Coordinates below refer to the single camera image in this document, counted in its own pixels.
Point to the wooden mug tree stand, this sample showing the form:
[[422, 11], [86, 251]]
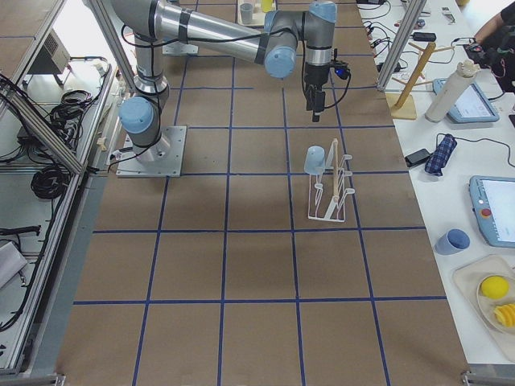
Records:
[[402, 105]]

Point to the white cardboard tube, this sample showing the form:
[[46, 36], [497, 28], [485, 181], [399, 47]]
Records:
[[453, 88]]

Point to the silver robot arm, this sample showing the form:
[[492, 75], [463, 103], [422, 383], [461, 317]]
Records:
[[289, 39]]

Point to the blue teach pendant tablet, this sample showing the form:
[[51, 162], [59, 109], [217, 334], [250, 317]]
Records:
[[472, 107]]

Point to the light blue plastic cup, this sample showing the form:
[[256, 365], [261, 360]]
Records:
[[315, 160]]

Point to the yellow lemon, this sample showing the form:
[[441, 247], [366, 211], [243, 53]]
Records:
[[494, 287]]

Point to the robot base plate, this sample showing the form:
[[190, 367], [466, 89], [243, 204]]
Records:
[[161, 160]]

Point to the grey plastic cup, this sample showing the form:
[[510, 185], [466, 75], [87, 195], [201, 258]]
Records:
[[246, 12]]

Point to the beige tray with fruit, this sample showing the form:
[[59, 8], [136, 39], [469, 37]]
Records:
[[468, 280]]

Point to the blue cup on side table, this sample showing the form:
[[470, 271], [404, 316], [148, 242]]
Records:
[[453, 241]]

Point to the black phone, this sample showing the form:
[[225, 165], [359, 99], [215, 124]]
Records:
[[417, 158]]

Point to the white wire cup rack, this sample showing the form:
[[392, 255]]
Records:
[[327, 193]]

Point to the yellow plastic cup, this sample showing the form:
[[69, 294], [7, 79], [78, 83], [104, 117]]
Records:
[[266, 5]]

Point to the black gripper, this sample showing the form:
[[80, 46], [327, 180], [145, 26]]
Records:
[[313, 75]]

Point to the blue plaid folded umbrella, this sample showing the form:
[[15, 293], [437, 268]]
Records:
[[438, 160]]

